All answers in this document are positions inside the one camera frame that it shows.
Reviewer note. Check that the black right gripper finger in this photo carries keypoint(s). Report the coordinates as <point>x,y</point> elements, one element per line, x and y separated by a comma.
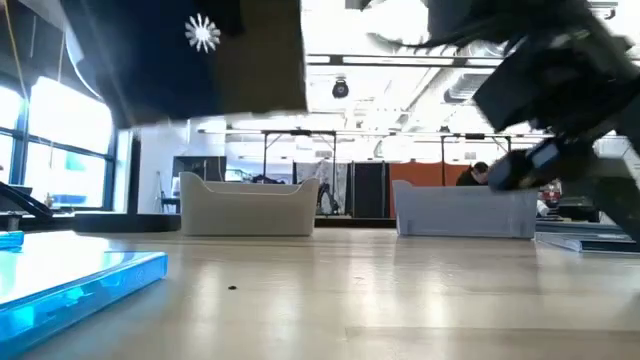
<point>520,167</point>
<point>625,205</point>

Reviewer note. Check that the blue jewel case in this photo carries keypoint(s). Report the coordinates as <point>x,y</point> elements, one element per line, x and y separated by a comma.
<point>60,300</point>
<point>10,240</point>

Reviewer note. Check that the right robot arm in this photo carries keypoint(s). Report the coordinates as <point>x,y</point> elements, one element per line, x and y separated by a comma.
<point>500,20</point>

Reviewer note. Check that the dark jewel case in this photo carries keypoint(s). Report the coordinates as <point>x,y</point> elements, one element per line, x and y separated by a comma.
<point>600,245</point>

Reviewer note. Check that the small red machine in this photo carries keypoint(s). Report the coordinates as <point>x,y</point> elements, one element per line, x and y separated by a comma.
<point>551,194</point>

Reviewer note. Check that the person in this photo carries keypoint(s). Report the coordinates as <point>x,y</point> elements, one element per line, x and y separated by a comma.
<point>475,175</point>

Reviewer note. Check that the grey plastic bin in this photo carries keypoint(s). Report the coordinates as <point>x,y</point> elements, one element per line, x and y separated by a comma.
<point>465,215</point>

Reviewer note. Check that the orange partition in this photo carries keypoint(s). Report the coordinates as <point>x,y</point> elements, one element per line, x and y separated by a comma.
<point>425,172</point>

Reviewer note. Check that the black partition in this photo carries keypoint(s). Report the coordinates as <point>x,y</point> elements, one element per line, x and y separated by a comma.
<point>369,190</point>

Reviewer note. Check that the black hanging ceiling device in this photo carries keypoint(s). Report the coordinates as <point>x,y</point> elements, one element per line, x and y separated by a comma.
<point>340,89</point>

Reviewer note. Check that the beige plastic bin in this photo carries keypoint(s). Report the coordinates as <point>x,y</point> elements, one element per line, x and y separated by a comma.
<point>250,215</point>

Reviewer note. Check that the black monitor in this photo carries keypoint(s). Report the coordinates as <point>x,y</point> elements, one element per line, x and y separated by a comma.
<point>200,165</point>

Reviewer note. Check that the black metal frame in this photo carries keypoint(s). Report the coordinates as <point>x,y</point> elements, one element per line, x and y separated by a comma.
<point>300,132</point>
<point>475,136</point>

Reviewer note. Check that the window with dark frame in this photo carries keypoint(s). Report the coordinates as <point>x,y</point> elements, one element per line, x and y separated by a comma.
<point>65,115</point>

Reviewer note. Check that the black angled mount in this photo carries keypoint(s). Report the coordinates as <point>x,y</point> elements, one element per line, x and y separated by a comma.
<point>25,202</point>

